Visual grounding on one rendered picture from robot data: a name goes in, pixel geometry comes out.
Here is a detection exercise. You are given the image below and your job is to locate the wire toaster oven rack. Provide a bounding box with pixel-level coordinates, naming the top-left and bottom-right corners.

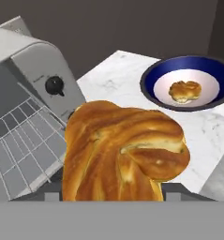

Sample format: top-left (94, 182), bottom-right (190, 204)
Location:
top-left (0, 82), bottom-right (67, 201)

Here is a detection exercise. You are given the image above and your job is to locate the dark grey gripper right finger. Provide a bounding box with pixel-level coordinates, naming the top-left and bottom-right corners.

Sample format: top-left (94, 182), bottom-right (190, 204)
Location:
top-left (160, 182), bottom-right (217, 203)

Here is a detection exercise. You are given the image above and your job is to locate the small golden bread piece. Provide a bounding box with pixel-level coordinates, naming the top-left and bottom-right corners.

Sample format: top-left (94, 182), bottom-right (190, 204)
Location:
top-left (168, 80), bottom-right (202, 104)

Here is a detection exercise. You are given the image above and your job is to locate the golden twisted bread loaf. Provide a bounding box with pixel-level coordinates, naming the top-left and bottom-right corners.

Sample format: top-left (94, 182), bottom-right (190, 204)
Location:
top-left (62, 99), bottom-right (191, 203)

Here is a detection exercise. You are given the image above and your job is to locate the grey toaster oven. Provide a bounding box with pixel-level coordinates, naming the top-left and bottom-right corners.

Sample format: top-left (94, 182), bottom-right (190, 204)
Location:
top-left (0, 16), bottom-right (87, 202)

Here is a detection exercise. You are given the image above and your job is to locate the blue and white bowl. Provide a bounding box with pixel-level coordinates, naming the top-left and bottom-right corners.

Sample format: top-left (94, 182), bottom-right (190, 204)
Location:
top-left (140, 55), bottom-right (224, 113)

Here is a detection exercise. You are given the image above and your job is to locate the black toaster oven knob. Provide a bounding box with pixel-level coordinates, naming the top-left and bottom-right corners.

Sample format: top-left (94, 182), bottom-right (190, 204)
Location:
top-left (44, 75), bottom-right (66, 98)

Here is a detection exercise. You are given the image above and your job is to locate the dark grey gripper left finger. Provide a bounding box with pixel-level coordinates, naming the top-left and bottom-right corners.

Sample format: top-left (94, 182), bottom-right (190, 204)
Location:
top-left (10, 174), bottom-right (65, 203)

